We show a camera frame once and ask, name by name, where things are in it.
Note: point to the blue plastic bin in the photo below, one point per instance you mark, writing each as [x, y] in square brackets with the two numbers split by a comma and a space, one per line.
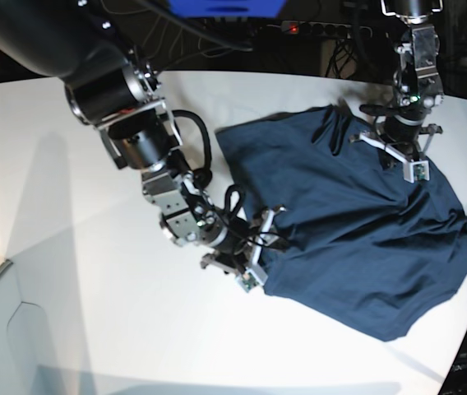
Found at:
[224, 8]

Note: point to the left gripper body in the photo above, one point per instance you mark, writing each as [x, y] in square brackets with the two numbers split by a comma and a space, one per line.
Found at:
[397, 129]

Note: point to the black power strip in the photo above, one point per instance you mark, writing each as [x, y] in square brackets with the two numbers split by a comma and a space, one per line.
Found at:
[315, 29]

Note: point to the dark blue t-shirt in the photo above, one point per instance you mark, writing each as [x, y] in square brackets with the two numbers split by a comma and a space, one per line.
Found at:
[366, 248]

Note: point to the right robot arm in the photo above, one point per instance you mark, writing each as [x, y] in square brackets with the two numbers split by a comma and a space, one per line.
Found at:
[111, 87]

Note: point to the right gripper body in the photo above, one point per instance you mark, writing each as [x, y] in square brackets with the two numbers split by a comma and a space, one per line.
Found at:
[228, 238]

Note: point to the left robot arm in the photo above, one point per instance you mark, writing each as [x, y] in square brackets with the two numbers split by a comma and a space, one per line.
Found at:
[417, 86]

